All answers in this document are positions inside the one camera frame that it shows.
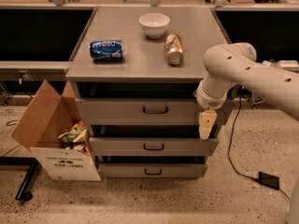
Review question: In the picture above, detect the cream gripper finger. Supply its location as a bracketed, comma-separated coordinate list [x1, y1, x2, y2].
[199, 110, 217, 140]

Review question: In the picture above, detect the grey top drawer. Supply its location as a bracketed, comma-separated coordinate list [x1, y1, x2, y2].
[75, 97, 234, 126]

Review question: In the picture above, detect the grey drawer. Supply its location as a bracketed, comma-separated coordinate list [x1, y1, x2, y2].
[75, 97, 234, 126]
[90, 137, 219, 157]

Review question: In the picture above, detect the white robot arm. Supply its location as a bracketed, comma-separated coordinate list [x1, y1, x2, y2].
[196, 43, 299, 120]

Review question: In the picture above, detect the grey drawer cabinet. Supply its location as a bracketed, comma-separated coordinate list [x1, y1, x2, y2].
[66, 6, 231, 178]

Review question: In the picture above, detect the grey middle drawer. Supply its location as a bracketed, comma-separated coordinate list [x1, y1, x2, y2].
[90, 137, 219, 157]

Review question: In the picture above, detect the gold soda can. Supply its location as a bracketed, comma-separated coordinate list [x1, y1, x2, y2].
[164, 34, 183, 65]

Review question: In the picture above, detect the black power adapter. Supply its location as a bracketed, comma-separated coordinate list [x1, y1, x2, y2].
[258, 172, 279, 189]

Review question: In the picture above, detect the white ceramic bowl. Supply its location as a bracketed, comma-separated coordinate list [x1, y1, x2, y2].
[139, 13, 170, 38]

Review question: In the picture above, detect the blue pepsi can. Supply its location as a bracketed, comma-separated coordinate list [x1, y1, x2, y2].
[89, 40, 122, 61]

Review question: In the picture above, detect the cardboard box with trash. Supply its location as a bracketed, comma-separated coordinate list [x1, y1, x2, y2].
[10, 80, 101, 181]

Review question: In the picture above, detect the black metal stand leg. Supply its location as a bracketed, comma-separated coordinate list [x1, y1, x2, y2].
[0, 157, 39, 203]

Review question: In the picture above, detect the black power cable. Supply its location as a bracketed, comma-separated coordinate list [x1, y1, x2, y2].
[227, 93, 292, 203]

